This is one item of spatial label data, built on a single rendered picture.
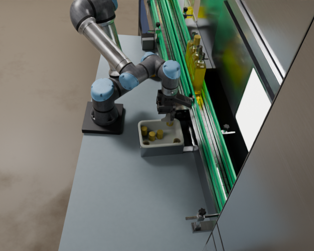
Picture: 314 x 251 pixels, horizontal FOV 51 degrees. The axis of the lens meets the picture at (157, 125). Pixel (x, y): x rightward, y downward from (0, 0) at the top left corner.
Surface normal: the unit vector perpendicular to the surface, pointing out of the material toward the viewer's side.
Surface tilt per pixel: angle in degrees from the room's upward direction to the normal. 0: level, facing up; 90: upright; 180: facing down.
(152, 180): 0
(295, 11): 90
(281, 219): 90
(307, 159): 90
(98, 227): 0
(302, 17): 90
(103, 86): 8
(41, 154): 0
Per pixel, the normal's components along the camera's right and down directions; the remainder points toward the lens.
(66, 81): 0.06, -0.63
